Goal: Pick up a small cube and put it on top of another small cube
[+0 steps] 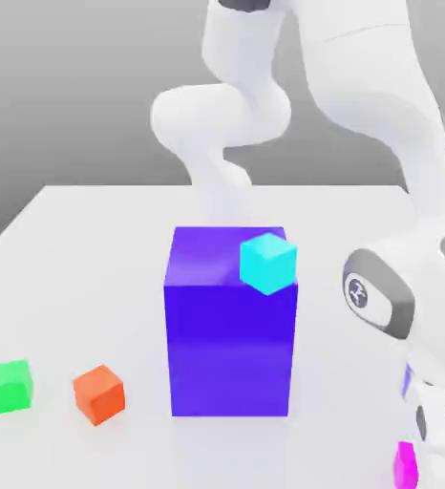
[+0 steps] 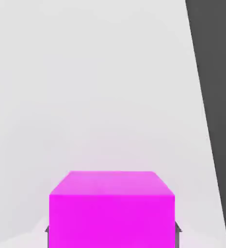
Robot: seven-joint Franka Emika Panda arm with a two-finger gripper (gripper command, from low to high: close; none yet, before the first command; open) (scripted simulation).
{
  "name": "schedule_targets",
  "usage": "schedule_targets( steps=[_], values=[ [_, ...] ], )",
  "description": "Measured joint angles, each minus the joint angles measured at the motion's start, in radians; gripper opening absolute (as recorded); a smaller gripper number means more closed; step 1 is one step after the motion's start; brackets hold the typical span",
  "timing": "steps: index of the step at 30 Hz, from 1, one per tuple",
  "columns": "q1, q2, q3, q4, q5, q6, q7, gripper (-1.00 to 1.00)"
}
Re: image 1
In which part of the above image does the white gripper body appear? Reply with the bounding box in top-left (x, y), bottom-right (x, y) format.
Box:
top-left (412, 393), bottom-right (445, 489)

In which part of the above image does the small magenta cube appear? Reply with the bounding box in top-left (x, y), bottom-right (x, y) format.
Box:
top-left (392, 440), bottom-right (419, 489)

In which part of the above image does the small cyan cube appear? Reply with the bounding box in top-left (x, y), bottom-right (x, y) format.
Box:
top-left (239, 231), bottom-right (299, 297)

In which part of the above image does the small orange cube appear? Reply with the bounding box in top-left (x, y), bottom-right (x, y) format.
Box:
top-left (72, 363), bottom-right (127, 428)

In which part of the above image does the small green cube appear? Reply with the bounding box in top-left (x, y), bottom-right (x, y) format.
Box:
top-left (0, 358), bottom-right (35, 415)

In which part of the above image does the large purple box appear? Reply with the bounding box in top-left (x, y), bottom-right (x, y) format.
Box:
top-left (163, 225), bottom-right (299, 418)

